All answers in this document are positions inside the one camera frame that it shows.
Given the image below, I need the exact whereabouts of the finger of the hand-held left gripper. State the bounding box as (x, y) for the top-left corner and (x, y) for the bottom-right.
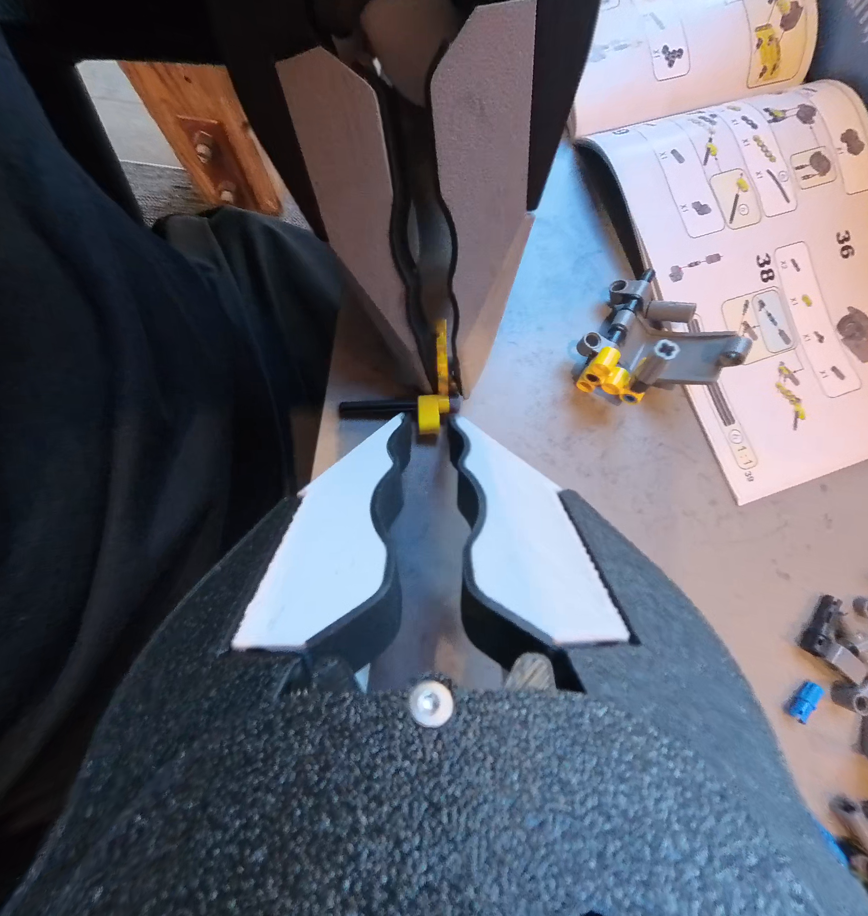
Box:
(277, 43), (435, 390)
(429, 0), (539, 397)

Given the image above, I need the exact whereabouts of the black axle with yellow connector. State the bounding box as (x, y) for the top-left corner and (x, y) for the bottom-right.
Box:
(339, 394), (451, 436)

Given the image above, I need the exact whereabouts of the yellow perforated brick beam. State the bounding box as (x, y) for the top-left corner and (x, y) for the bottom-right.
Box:
(433, 318), (454, 400)

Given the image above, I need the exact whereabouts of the grey cardboard box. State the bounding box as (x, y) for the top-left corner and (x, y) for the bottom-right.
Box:
(818, 0), (868, 108)

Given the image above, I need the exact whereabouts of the grey and yellow brick assembly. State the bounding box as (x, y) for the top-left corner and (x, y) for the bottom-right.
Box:
(573, 268), (758, 410)

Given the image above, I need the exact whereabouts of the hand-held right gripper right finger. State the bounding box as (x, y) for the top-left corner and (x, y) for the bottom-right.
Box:
(453, 416), (635, 648)

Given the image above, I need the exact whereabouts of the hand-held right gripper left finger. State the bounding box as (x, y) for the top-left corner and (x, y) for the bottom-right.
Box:
(231, 417), (411, 658)

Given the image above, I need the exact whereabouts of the open instruction booklet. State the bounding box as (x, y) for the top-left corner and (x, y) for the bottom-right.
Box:
(568, 0), (868, 506)

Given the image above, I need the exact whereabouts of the pile of small building bricks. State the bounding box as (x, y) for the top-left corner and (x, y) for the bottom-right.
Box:
(799, 559), (868, 867)

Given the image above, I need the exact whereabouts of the grey desk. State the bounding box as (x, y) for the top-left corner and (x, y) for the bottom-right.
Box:
(299, 129), (868, 916)

